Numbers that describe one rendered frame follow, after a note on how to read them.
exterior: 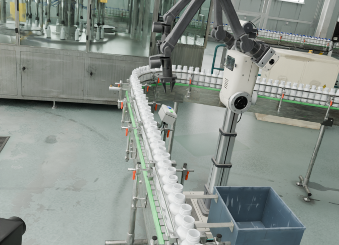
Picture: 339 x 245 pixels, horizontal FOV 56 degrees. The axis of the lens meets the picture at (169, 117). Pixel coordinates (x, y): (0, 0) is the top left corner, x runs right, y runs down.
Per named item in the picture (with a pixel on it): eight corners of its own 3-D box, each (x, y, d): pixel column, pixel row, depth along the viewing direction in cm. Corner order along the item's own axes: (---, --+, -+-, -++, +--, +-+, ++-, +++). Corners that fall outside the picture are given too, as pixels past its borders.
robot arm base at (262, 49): (264, 44, 195) (251, 60, 197) (255, 36, 192) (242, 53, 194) (271, 47, 187) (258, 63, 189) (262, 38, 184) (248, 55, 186)
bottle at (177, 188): (170, 231, 116) (176, 192, 110) (160, 222, 120) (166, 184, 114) (183, 226, 119) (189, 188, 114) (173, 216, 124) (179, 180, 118)
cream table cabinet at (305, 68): (310, 117, 608) (329, 55, 567) (321, 130, 550) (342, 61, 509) (251, 108, 615) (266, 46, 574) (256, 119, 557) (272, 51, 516)
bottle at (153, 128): (144, 157, 165) (147, 128, 159) (145, 152, 171) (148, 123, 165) (155, 158, 165) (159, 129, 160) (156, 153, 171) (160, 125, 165)
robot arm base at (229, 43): (229, 50, 230) (240, 36, 228) (221, 43, 227) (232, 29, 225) (225, 48, 238) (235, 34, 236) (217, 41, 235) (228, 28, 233)
